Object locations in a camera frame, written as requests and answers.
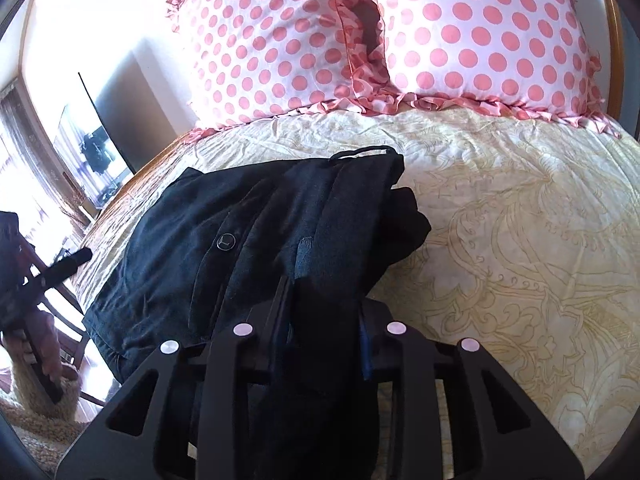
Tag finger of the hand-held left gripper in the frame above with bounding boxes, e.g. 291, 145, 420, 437
41, 248, 94, 287

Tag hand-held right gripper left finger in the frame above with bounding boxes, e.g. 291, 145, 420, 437
55, 280, 297, 480

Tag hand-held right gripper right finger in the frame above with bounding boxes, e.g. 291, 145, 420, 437
357, 299, 587, 480

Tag black pants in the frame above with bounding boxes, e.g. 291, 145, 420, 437
82, 145, 433, 480

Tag person's left hand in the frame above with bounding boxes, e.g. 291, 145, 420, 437
15, 305, 65, 391

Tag dark wooden chair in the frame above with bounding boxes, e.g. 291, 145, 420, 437
25, 280, 94, 405

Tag woven basket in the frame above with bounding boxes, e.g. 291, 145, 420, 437
0, 360, 83, 466

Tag cream patterned bedspread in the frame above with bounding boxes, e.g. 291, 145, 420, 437
75, 102, 640, 480

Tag pink polka dot ruffled pillow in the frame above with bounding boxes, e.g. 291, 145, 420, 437
365, 0, 622, 137
166, 0, 397, 132

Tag wooden headboard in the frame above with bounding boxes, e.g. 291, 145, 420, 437
601, 0, 627, 128

